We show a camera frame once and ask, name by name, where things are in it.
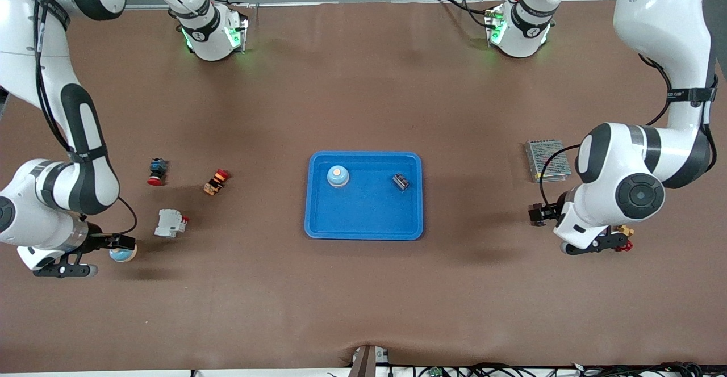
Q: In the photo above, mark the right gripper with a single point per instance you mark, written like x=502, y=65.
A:
x=102, y=243

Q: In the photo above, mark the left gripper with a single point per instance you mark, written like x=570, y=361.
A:
x=548, y=212

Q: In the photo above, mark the large dark electrolytic capacitor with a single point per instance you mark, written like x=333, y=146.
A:
x=539, y=216

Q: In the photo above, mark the blue service bell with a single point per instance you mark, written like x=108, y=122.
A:
x=122, y=256
x=338, y=177

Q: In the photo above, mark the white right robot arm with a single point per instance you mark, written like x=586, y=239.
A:
x=17, y=53

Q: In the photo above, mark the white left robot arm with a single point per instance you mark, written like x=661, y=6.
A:
x=659, y=25

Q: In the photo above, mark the blue plastic tray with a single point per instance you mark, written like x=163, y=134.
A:
x=369, y=218

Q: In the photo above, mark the white circuit breaker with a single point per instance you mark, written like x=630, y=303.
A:
x=167, y=223

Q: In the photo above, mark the metal mesh power supply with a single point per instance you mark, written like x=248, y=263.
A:
x=539, y=153

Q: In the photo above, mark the red button blue body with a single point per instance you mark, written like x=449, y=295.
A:
x=157, y=168

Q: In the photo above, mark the brass valve red handwheel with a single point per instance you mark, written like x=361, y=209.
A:
x=626, y=230

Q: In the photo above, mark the red orange pushbutton switch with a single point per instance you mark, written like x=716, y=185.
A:
x=214, y=184

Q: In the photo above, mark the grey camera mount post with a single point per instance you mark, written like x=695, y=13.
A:
x=366, y=363

